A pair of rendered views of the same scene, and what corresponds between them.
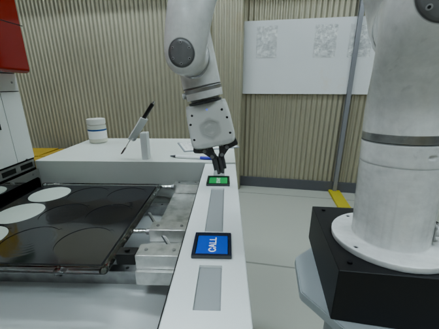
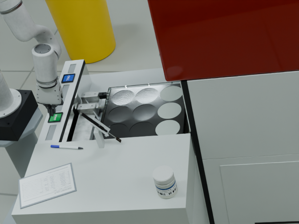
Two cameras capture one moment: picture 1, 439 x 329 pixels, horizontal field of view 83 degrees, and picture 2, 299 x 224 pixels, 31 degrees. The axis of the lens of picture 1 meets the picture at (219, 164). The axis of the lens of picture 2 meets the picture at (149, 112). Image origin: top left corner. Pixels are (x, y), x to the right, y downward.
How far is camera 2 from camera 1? 2.65 m
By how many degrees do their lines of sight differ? 120
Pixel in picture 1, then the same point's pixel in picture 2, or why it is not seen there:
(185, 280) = (77, 69)
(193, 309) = (76, 64)
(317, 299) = (38, 111)
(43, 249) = (137, 92)
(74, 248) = (125, 94)
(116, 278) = not seen: hidden behind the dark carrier
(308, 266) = (30, 124)
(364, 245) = (15, 96)
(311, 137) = not seen: outside the picture
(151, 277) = not seen: hidden behind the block
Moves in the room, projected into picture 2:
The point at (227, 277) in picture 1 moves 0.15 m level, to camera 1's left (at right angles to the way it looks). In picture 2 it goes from (66, 70) to (98, 67)
